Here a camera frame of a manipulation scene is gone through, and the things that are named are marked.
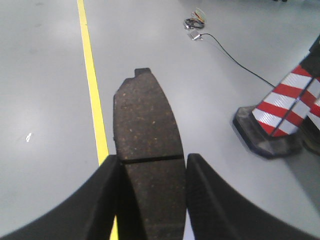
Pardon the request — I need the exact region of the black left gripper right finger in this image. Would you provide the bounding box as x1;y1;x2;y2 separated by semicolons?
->
186;153;316;240

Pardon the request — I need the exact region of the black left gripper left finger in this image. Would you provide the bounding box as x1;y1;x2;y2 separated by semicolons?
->
2;155;146;240

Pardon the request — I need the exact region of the dark brake pad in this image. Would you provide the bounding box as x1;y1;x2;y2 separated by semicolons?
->
113;68;187;240

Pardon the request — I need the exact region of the red white traffic cone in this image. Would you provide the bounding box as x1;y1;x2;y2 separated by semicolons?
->
233;39;320;159

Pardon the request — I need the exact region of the floor socket box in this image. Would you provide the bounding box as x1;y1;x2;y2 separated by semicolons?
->
188;30;203;41

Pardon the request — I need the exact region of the black floor cable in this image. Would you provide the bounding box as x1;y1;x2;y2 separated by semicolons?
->
199;32;276;88

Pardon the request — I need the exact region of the coloured wire bundle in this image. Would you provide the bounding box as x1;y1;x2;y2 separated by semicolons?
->
184;7;208;30

